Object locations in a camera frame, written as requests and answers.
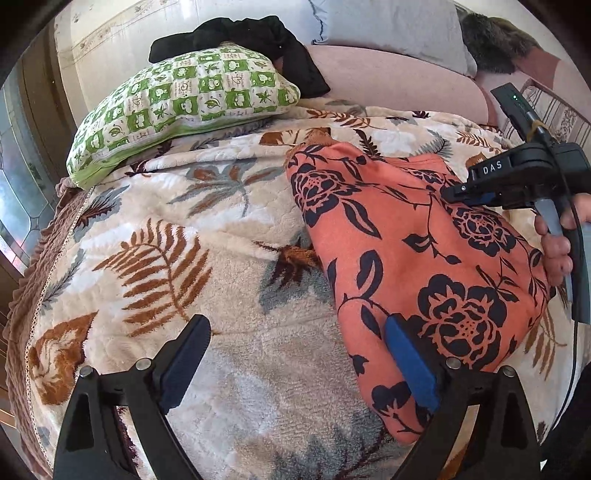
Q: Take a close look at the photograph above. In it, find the dark wooden door frame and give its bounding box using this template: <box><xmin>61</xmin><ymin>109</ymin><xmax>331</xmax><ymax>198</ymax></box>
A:
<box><xmin>1</xmin><ymin>25</ymin><xmax>76</xmax><ymax>324</ymax></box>

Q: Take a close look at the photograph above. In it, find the orange floral print garment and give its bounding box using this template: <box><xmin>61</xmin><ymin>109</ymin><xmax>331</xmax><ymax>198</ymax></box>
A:
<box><xmin>287</xmin><ymin>142</ymin><xmax>550</xmax><ymax>443</ymax></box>

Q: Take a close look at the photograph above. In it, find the black garment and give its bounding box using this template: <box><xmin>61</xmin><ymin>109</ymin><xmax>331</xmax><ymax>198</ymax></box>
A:
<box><xmin>148</xmin><ymin>15</ymin><xmax>331</xmax><ymax>99</ymax></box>

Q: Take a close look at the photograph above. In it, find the striped pillow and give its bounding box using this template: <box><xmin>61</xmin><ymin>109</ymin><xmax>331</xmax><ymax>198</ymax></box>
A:
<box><xmin>515</xmin><ymin>79</ymin><xmax>590</xmax><ymax>156</ymax></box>

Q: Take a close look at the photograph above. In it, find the green checkered pillow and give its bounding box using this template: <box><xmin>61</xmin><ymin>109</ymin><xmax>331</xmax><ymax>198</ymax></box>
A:
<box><xmin>66</xmin><ymin>42</ymin><xmax>301</xmax><ymax>190</ymax></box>

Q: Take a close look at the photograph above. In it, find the pink bolster cushion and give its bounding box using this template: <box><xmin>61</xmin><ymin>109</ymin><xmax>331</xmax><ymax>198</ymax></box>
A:
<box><xmin>308</xmin><ymin>45</ymin><xmax>498</xmax><ymax>126</ymax></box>

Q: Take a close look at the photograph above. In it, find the stained glass window panel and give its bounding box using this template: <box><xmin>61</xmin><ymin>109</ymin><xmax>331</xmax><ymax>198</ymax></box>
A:
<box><xmin>0</xmin><ymin>70</ymin><xmax>57</xmax><ymax>273</ymax></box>

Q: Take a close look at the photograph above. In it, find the leaf pattern fleece blanket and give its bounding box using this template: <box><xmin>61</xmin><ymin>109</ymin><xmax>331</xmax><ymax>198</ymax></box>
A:
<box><xmin>5</xmin><ymin>101</ymin><xmax>585</xmax><ymax>479</ymax></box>

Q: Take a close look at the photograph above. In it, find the dark furry cushion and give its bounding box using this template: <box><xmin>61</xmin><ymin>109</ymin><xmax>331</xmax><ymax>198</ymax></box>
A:
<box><xmin>460</xmin><ymin>13</ymin><xmax>541</xmax><ymax>74</ymax></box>

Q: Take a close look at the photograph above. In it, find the person's right hand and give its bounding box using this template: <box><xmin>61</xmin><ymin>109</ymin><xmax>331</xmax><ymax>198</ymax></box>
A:
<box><xmin>534</xmin><ymin>193</ymin><xmax>591</xmax><ymax>287</ymax></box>

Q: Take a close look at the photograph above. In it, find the grey blue pillow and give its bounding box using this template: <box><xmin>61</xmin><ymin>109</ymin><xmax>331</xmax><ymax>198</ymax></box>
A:
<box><xmin>310</xmin><ymin>0</ymin><xmax>478</xmax><ymax>78</ymax></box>

